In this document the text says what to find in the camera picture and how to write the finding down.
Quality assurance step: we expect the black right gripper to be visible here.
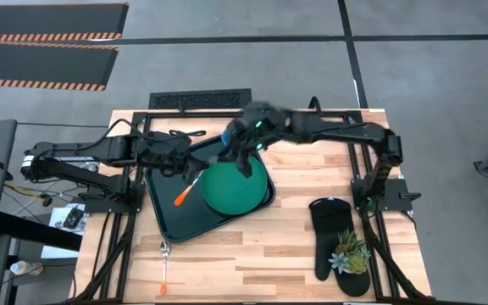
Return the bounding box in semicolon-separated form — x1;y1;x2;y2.
217;100;292;179

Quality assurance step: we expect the small black device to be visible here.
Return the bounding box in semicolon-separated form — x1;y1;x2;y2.
62;206;86;230

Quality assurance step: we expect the potted succulent plant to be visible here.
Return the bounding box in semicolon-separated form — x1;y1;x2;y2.
328;228;373;276

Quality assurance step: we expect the black oven mitt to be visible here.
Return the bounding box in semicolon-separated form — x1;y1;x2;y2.
308;197;372;298

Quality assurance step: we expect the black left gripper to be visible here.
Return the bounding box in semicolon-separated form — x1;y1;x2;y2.
135;131;210;186

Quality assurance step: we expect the black hazard-striped floor mat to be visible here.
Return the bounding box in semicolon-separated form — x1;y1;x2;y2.
0;2;130;44
0;41;120;92

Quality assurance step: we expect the spoon with orange handle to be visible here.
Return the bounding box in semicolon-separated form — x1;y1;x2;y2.
158;241;172;297

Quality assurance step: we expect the green round plate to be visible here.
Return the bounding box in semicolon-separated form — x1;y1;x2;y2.
199;150;269;217

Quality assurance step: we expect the blue plastic cup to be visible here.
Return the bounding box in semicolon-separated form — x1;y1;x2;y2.
220;127;237;148

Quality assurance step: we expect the fork with orange handle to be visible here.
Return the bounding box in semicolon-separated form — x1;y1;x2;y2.
173;169;205;208

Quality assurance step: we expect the black metal table frame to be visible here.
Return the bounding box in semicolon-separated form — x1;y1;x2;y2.
70;108;432;304

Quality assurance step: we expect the dark green plastic tray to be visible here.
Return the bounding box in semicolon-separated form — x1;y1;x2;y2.
144;133;277;244

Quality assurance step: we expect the clear water bottle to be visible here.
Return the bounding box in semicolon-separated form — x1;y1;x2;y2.
9;259;44;277

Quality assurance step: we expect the white paper sheet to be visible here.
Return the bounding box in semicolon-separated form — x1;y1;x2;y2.
39;202;88;260

